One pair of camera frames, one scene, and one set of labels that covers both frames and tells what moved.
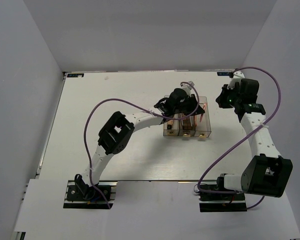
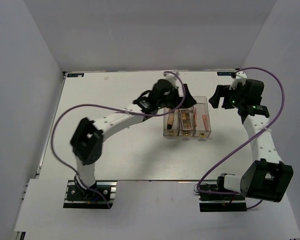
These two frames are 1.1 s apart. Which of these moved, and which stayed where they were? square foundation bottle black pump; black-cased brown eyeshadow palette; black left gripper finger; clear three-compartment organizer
Moved: black left gripper finger
Stayed: square foundation bottle black pump; clear three-compartment organizer; black-cased brown eyeshadow palette
